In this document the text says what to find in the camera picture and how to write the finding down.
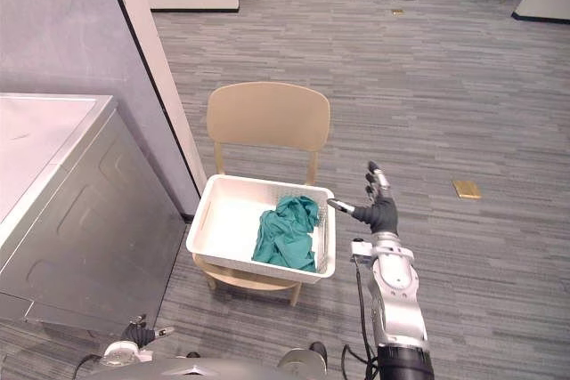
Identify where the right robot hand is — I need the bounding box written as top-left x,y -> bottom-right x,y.
327,160 -> 399,236

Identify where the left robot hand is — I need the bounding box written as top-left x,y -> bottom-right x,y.
120,313 -> 175,349

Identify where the white plastic laundry basket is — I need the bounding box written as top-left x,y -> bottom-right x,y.
185,174 -> 337,285

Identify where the silver washing machine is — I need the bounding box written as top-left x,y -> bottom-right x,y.
0,93 -> 187,332

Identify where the silver robot torso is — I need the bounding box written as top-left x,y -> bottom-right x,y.
88,342 -> 329,380

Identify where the brass floor socket cover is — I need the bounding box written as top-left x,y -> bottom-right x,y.
452,179 -> 483,201

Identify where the teal green garment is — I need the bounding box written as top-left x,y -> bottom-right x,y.
251,194 -> 321,272

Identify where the beige wooden chair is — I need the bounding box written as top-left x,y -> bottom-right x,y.
191,81 -> 331,308

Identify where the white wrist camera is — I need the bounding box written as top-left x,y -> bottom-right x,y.
348,237 -> 372,263

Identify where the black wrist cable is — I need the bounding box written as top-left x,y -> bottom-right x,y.
340,259 -> 379,380

